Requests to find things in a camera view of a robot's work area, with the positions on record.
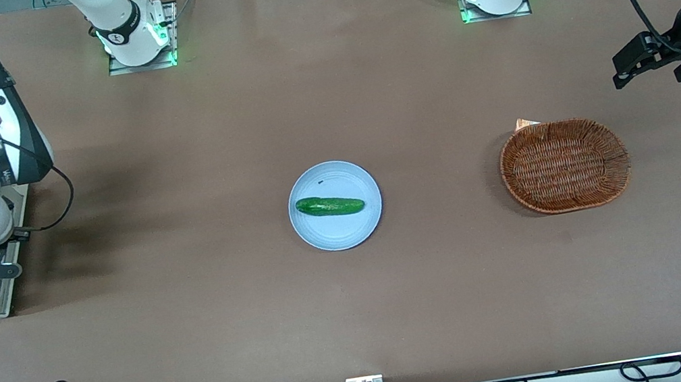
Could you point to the brown wicker basket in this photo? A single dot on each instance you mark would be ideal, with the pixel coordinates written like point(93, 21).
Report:
point(565, 165)

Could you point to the small cardboard tag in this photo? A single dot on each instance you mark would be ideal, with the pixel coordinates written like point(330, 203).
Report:
point(524, 122)

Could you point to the light blue plate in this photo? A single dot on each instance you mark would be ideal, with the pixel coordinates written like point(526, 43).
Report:
point(347, 231)

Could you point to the green cucumber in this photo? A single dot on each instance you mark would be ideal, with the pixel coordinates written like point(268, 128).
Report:
point(329, 206)

